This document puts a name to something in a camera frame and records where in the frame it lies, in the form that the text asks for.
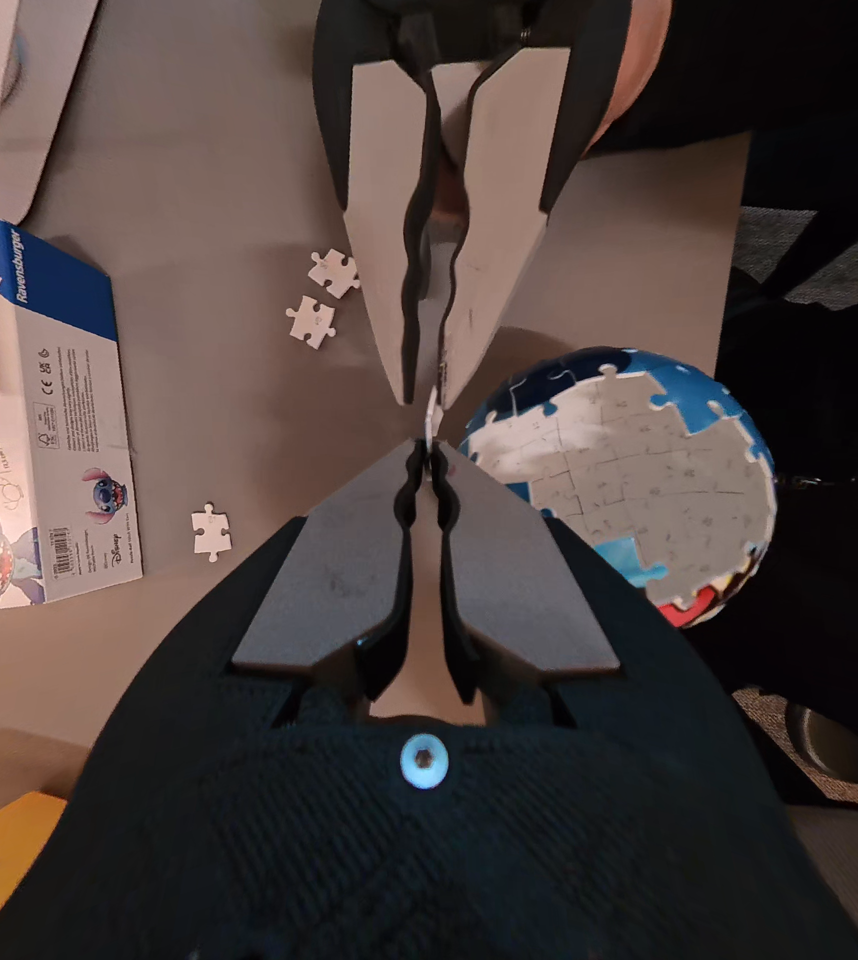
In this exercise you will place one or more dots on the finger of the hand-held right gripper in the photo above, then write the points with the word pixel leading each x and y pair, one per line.
pixel 380 187
pixel 511 187

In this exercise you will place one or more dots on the person's right forearm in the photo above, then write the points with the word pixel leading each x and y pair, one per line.
pixel 774 60

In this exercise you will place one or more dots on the person's right hand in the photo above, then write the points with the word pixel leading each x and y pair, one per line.
pixel 639 60

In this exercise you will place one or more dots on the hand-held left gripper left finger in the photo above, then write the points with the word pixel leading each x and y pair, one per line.
pixel 324 585

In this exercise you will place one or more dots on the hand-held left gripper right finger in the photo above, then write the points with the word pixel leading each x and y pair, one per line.
pixel 526 585

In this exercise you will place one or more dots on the single white puzzle piece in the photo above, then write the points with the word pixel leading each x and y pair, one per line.
pixel 433 420

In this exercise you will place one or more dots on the printed cardboard puzzle box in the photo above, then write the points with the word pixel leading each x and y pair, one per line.
pixel 61 412

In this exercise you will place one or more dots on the wooden document stand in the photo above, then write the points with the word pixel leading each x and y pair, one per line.
pixel 39 112

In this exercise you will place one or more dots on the person's black clothing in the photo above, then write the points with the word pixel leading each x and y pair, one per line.
pixel 811 600

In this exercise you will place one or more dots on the blue puzzle ball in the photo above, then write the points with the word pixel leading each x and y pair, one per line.
pixel 624 480

